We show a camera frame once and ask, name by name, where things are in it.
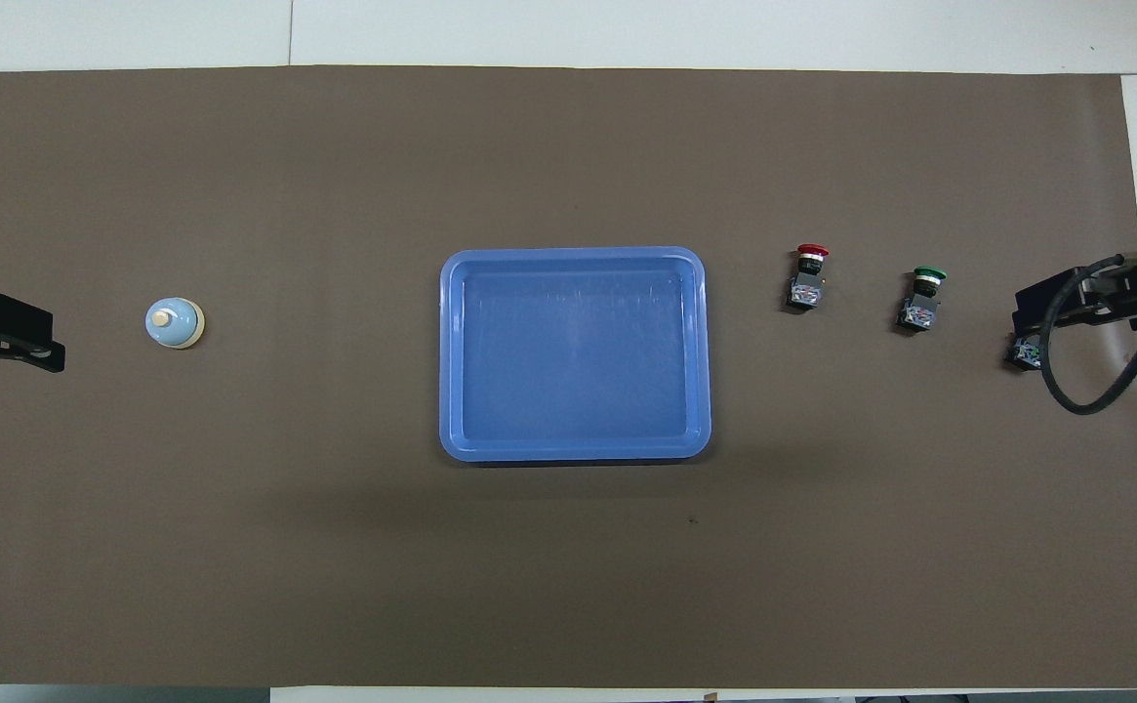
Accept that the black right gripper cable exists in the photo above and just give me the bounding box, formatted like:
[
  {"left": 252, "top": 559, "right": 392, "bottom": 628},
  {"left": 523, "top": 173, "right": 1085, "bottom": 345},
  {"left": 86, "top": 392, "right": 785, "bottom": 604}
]
[{"left": 1038, "top": 252, "right": 1137, "bottom": 416}]

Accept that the red mushroom push button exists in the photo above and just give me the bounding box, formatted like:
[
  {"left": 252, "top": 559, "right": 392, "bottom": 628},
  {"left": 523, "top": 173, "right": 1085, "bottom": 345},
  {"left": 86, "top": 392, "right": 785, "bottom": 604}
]
[{"left": 788, "top": 243, "right": 831, "bottom": 312}]

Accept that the blue plastic tray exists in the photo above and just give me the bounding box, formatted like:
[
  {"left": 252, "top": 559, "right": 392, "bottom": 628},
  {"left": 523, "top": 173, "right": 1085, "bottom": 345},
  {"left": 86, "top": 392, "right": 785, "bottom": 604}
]
[{"left": 439, "top": 247, "right": 712, "bottom": 463}]

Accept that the green mushroom push button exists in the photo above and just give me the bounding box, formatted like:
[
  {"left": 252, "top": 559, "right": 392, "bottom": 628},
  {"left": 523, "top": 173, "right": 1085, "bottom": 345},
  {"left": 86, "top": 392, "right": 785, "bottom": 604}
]
[{"left": 897, "top": 267, "right": 950, "bottom": 334}]

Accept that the light blue call bell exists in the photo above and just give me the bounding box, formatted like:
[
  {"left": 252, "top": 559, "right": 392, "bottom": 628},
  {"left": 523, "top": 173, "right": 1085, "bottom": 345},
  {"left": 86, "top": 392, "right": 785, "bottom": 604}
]
[{"left": 145, "top": 296, "right": 206, "bottom": 350}]

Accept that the brown table mat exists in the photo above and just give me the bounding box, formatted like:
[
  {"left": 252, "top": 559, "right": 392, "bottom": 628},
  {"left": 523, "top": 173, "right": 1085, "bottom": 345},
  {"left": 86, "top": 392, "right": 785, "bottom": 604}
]
[{"left": 0, "top": 65, "right": 1137, "bottom": 689}]

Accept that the yellow mushroom push button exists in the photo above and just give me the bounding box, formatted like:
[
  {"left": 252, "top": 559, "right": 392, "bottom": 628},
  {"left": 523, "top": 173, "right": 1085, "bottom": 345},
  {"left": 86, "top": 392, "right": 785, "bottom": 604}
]
[{"left": 1004, "top": 332, "right": 1043, "bottom": 373}]

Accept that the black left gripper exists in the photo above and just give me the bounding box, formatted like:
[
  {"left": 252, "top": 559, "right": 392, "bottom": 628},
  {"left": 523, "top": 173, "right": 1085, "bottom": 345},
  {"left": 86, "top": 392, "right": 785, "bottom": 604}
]
[{"left": 0, "top": 286, "right": 66, "bottom": 373}]

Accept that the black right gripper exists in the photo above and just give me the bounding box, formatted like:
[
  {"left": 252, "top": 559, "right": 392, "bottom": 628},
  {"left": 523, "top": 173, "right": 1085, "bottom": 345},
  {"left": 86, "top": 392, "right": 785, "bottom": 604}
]
[{"left": 1013, "top": 249, "right": 1137, "bottom": 341}]

